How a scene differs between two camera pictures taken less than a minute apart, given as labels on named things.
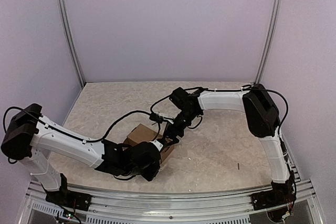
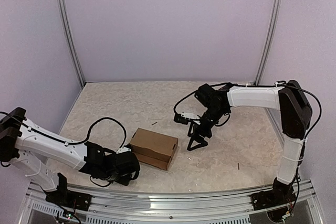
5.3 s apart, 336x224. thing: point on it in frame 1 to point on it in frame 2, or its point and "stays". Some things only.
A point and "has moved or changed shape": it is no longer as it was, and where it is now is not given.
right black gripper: (172, 135) to (202, 144)
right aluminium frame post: (275, 15) stays
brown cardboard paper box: (142, 133) has moved or changed shape
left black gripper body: (149, 176) to (124, 180)
